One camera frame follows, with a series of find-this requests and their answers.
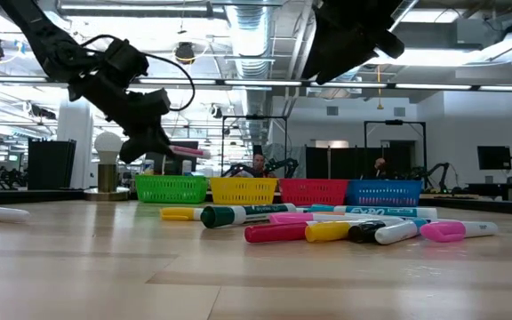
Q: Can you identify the pink cap small marker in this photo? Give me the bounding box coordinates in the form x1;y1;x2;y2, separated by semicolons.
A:
268;212;372;225
419;220;500;244

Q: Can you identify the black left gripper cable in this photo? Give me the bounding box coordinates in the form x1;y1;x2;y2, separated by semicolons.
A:
80;34;196;113

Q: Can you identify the red Expo marker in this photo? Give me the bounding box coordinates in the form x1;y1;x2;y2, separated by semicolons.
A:
168;144;212;161

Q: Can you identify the blue plastic basket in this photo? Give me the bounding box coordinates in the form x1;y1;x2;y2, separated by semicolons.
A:
346;179;424;208

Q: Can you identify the silver ventilation duct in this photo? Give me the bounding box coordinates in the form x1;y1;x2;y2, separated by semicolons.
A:
227;0;271;139

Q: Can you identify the red cap small marker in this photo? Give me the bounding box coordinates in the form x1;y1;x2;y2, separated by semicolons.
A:
244;221;309;244

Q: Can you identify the white bulb brass lamp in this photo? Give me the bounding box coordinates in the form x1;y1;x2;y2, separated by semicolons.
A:
83;131;132;202

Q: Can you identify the red plastic basket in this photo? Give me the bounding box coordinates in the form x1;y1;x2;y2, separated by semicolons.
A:
278;178;350;207

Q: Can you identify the person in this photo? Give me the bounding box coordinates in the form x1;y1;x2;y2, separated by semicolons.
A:
369;156;390;180
237;153;279;179

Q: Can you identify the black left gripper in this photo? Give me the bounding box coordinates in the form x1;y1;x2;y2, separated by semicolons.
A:
68;73;178;164

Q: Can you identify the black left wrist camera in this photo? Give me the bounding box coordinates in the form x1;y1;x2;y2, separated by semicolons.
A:
100;37;150;85

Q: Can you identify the black computer monitor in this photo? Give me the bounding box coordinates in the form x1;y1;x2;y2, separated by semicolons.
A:
144;140;200;176

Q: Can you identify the ceiling light strip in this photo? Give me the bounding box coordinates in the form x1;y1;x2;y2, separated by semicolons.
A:
0;74;512;93

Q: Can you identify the black partition wall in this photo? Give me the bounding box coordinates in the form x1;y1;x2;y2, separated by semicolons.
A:
305;146;417;180

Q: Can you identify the teal Expo marker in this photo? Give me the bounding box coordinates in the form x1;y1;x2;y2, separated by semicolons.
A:
307;204;438;220

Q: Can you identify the black aluminium table frame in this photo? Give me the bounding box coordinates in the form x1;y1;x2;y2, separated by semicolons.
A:
0;188;137;207
418;194;512;218

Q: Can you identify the green plastic basket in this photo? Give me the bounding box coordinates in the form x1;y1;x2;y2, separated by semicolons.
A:
134;174;210;204

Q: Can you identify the black wall monitor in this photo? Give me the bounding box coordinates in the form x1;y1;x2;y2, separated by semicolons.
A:
476;145;512;172

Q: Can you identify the yellow cap small marker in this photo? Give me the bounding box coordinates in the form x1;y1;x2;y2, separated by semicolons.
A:
304;220;353;244
159;206;204;222

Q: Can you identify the black metal stand frame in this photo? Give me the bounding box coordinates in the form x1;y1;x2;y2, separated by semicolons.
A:
364;119;428;179
220;115;289;179

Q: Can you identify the yellow plastic basket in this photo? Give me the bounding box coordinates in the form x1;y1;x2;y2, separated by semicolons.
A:
209;177;279;206

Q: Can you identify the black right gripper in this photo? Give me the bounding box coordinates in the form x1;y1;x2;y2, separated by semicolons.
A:
302;0;406;85

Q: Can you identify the black partition panel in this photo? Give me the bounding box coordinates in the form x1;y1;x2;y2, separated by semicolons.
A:
27;139;77;191

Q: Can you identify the dark green Expo marker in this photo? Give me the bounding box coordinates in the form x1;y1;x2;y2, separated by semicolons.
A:
199;203;298;230

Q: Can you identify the orange cap small marker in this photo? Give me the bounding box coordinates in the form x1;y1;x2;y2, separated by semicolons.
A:
0;204;31;224

